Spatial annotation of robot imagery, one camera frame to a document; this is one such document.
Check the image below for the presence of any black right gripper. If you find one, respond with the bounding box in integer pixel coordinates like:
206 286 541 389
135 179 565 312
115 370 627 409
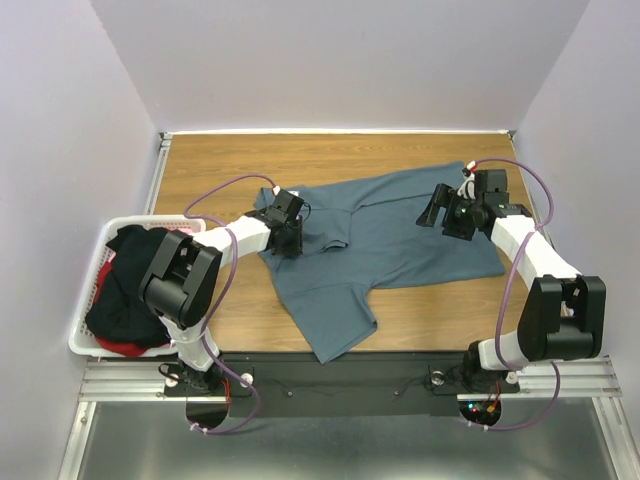
414 183 482 240

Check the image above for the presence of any blue-grey t-shirt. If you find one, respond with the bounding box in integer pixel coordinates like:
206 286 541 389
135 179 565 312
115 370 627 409
260 162 505 364

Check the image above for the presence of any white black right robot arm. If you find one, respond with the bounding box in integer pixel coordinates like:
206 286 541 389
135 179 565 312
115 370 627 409
416 184 606 392

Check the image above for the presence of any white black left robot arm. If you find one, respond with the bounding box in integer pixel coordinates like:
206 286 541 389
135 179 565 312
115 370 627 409
139 202 309 394

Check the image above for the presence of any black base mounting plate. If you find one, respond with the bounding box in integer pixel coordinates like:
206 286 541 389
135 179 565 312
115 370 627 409
158 351 519 429

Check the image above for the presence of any black t-shirt in basket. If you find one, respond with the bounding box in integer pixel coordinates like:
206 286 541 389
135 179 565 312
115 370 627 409
107 225 168 319

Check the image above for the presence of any red t-shirt in basket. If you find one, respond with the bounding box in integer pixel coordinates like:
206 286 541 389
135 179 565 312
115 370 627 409
85 262 169 358

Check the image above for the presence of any white plastic laundry basket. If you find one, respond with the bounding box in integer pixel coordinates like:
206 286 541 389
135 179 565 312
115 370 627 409
68 214 206 358

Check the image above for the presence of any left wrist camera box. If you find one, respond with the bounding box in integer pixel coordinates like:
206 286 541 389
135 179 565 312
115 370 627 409
268 190 304 223

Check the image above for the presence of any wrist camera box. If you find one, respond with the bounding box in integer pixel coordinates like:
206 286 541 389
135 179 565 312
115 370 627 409
268 190 304 223
474 169 509 204

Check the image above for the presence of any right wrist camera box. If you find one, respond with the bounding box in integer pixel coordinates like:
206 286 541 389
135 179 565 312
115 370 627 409
474 169 509 204

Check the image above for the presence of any aluminium left side rail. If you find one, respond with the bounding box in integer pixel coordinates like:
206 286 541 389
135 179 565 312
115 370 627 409
143 132 174 215

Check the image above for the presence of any aluminium front frame rail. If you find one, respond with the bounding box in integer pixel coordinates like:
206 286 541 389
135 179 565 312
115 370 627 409
79 358 622 402

